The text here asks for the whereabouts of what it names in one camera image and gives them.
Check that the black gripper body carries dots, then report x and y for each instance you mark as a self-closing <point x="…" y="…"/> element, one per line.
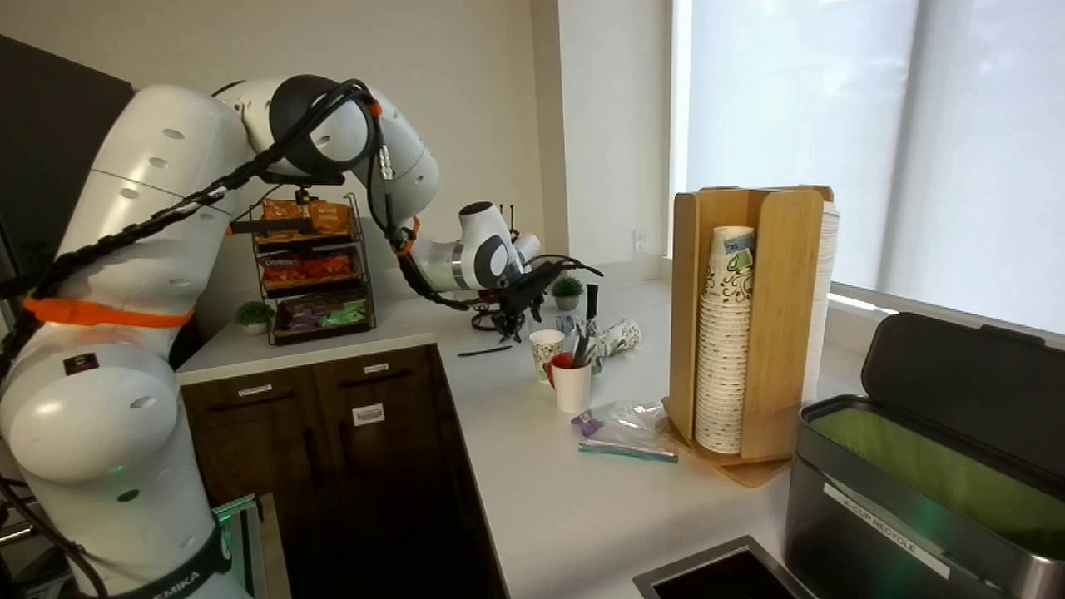
<point x="528" y="285"/>

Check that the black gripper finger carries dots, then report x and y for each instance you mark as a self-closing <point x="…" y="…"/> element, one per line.
<point x="570" y="269"/>
<point x="512" y="322"/>

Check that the patterned paper cup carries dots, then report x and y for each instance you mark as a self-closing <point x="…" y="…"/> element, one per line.
<point x="620" y="340"/>
<point x="547" y="349"/>

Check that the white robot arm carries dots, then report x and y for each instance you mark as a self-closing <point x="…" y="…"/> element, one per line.
<point x="133" y="222"/>

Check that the stack of paper cups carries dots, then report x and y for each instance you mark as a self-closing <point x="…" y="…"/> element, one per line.
<point x="724" y="355"/>

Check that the wooden cup holder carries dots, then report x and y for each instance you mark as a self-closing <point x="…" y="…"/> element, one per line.
<point x="782" y="335"/>

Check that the small potted plant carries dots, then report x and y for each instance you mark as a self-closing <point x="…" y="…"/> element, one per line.
<point x="567" y="290"/>
<point x="255" y="314"/>

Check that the black stir stick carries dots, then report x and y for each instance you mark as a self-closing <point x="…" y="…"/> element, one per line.
<point x="484" y="351"/>

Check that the black tongs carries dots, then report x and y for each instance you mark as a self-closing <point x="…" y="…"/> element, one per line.
<point x="582" y="349"/>

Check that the red and white mug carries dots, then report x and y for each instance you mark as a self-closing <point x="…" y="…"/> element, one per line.
<point x="575" y="392"/>

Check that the small purple wrapper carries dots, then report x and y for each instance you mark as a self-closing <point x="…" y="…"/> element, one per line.
<point x="586" y="423"/>

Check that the clear plastic wrapper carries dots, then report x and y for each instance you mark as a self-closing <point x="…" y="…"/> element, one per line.
<point x="637" y="421"/>

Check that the snack drawer organizer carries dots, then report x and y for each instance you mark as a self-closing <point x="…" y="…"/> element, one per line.
<point x="310" y="271"/>

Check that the dark wood drawer cabinet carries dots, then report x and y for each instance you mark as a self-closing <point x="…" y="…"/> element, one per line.
<point x="369" y="477"/>

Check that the flat black tablet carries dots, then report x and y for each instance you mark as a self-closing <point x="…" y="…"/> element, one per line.
<point x="720" y="579"/>

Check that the window with white blinds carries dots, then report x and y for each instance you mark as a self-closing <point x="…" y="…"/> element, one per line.
<point x="888" y="135"/>

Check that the robot mounting table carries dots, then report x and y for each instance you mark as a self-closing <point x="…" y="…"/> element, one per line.
<point x="237" y="534"/>

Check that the stainless steel trash bin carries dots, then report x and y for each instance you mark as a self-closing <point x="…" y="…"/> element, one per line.
<point x="888" y="521"/>

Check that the black monitor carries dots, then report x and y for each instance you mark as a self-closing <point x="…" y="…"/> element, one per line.
<point x="45" y="120"/>

